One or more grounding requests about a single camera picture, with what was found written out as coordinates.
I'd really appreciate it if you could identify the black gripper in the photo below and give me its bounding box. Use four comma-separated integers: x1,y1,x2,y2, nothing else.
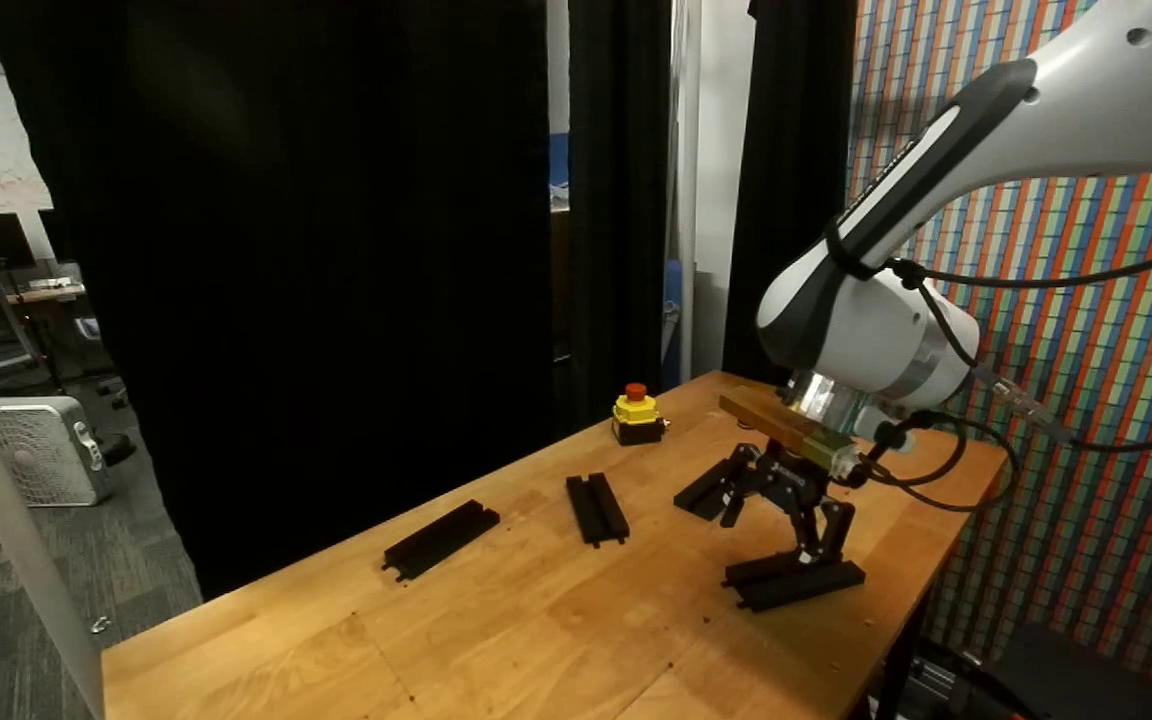
749,445,862,572

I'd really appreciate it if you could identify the black grooved rail piece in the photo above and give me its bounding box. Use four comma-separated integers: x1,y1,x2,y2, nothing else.
565,466,637,553
672,445,764,528
719,546,870,615

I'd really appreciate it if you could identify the yellow red emergency stop button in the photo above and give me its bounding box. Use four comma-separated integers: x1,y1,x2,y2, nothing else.
607,379,672,447

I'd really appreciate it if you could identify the black equipment case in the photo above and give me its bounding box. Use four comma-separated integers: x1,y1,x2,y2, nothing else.
888,620,1152,720

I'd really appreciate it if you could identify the narrow black curtain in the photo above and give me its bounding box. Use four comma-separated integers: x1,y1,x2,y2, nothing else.
565,0,678,427

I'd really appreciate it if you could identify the wide black curtain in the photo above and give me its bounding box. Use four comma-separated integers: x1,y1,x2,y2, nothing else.
0,0,557,598

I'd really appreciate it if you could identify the white ribbed box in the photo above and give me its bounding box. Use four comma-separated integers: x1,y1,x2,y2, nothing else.
0,393,116,516

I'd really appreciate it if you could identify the light metal pole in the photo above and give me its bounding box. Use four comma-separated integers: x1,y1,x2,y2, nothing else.
0,331,109,720

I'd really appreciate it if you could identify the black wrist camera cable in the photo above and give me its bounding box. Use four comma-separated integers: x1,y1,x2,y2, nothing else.
852,406,1024,516

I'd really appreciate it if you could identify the black cable with silver connector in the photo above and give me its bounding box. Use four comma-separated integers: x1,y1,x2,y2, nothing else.
922,272,1152,455

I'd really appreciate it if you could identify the plain black arm cable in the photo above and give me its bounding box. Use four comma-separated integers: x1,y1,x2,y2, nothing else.
888,222,1152,293

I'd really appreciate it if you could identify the white door frame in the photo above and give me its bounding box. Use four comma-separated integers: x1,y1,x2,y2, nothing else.
666,0,761,393

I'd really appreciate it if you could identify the black curtain beside patterned wall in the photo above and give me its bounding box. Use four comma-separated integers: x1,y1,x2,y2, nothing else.
719,0,862,393

